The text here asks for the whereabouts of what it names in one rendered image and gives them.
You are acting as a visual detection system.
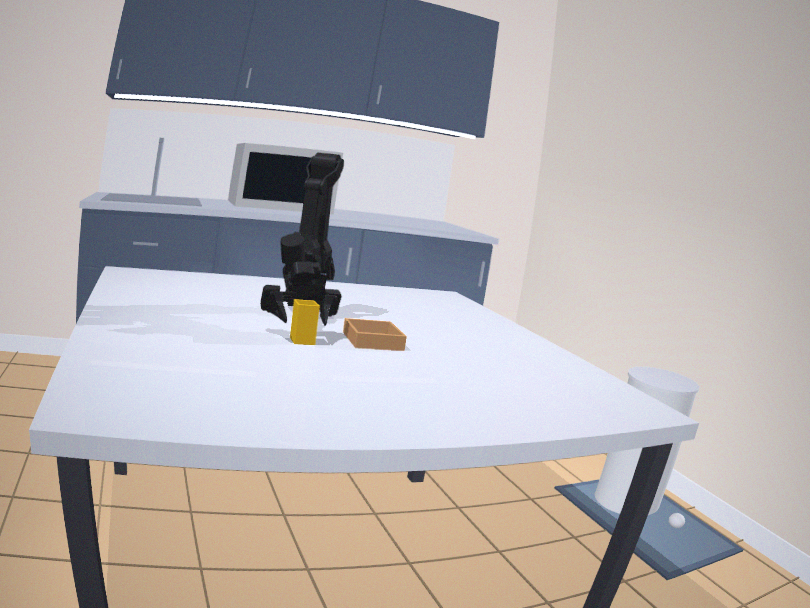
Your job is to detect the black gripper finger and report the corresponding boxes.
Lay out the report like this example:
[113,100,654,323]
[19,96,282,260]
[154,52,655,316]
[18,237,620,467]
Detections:
[320,295,337,326]
[266,291,287,323]

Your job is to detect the olive-yellow square cup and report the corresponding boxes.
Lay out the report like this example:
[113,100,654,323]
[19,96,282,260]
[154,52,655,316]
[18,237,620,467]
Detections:
[290,299,320,345]

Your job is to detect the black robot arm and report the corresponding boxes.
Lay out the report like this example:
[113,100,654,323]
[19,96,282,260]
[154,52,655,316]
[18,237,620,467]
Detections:
[280,152,344,296]

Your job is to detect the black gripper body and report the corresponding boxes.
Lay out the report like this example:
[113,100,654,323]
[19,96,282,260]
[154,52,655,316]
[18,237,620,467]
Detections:
[260,276,342,315]

